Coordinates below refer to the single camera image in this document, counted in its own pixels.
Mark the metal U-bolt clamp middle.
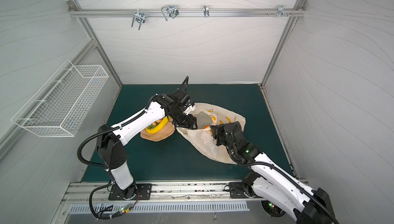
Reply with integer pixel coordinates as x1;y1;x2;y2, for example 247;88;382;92
161;5;179;21

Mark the black corrugated cable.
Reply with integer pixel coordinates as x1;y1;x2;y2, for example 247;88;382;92
229;143;339;224
76;108;147;168

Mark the white vent strip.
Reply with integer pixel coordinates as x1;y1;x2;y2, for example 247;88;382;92
68;201;250;214

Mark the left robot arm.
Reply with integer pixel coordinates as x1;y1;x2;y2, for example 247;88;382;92
96;90;198;192

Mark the left black corrugated cable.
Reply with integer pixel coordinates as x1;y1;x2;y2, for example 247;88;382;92
76;108;147;168

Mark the metal U-bolt clamp left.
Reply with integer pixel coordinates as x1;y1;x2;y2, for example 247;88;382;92
131;11;146;30

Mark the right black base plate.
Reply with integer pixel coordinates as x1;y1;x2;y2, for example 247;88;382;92
228;182;256;199

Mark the green table mat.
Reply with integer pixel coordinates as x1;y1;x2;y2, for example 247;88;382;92
80;83;291;182

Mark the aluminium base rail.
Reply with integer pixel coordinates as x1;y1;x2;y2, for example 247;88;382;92
61;179;315;205

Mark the white wire basket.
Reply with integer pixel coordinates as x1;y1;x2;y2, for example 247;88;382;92
11;60;109;137

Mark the metal hook clamp right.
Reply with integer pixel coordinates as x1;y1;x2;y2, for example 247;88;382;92
267;5;294;18

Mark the banana print plastic bag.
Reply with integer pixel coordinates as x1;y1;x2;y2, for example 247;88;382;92
176;103;246;165

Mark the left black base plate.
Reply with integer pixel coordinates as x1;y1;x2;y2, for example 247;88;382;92
108;183;152;201

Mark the right black corrugated cable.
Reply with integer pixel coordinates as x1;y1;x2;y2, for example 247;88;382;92
229;143;339;224

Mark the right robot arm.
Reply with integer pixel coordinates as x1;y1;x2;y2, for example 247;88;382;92
210;121;338;224

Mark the aluminium cross rail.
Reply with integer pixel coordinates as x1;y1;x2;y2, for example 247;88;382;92
69;7;306;18

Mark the metal u-bolt clamp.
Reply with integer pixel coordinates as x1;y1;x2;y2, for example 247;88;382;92
131;11;146;30
161;5;179;21

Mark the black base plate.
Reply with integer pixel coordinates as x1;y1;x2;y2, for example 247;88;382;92
228;182;256;199
108;183;152;201

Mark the small metal bracket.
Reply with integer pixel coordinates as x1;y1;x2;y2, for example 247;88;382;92
203;5;209;18

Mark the yellow banana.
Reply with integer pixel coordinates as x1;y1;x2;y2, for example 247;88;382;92
145;116;169;134

